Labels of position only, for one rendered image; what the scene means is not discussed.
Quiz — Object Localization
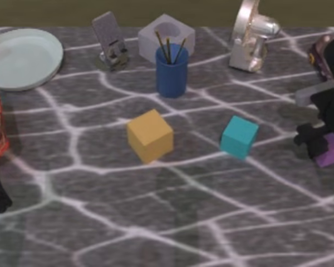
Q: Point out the teal cube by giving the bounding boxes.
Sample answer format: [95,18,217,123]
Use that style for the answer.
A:
[220,115,259,161]

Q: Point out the yellow cube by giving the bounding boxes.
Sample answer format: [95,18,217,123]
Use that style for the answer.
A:
[126,108,174,164]

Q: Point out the purple printed box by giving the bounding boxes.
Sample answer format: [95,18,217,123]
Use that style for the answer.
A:
[307,35,332,82]

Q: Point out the light blue round plate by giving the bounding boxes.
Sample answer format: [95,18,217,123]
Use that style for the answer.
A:
[0,28,65,92]

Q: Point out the blue cylindrical cup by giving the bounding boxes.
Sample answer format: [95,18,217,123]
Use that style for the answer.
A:
[155,43,189,98]

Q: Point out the thin dark stick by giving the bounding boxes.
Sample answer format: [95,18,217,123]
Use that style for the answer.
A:
[155,30,168,63]
[174,37,188,63]
[165,37,173,64]

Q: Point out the white cube holder round hole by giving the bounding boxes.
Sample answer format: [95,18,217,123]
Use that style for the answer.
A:
[137,13,196,61]

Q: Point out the grey phone stand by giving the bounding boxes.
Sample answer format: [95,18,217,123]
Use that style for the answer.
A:
[91,11,129,72]

